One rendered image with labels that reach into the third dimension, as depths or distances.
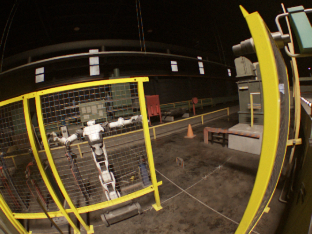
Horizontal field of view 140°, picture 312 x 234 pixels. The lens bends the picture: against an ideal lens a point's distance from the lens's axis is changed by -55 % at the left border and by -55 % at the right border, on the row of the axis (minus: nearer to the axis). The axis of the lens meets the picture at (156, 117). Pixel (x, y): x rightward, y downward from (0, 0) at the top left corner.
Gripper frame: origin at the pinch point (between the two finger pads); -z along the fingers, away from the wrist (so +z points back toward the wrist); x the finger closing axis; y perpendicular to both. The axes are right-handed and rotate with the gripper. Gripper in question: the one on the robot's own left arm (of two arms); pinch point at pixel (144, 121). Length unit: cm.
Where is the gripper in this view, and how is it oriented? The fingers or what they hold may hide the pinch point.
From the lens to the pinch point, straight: 147.6
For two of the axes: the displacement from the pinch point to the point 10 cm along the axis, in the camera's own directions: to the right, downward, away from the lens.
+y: -1.3, -9.8, -1.3
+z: -4.9, -0.5, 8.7
